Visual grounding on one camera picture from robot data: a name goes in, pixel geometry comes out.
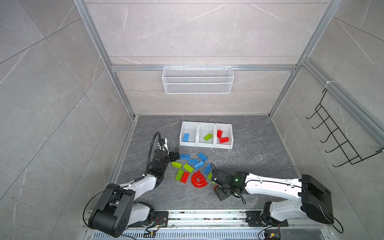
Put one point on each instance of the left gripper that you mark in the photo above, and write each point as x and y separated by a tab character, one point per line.
173	157

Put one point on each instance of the red arch lego piece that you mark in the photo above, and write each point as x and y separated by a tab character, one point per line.
198	180

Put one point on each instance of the green lego brick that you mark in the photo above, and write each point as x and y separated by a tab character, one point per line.
208	137
177	165
188	168
179	175

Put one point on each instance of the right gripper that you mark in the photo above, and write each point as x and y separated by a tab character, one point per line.
218	193

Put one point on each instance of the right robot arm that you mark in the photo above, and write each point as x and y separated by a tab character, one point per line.
303	197

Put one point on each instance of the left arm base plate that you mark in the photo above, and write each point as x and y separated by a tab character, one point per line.
156	217

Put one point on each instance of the black wire hook rack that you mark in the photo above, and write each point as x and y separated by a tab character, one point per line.
341	140

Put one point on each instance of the green lego brick centre underside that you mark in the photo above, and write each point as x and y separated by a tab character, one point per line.
210	176

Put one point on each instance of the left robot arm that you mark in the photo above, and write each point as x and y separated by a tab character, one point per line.
117	208

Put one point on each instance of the metal front rail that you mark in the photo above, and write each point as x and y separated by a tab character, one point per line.
226	224

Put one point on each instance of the blue lego brick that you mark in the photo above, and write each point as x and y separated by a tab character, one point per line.
202	157
199	165
193	162
185	156
186	137

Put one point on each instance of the blue lego brick underside up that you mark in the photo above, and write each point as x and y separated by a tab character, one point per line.
208	169

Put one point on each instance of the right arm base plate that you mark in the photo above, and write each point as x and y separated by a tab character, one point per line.
261	219

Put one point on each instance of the white three-compartment bin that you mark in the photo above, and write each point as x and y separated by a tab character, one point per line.
198	130

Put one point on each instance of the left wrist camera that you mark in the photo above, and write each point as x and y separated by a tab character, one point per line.
163	144

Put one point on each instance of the white wire mesh basket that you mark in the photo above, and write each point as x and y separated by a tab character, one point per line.
197	80

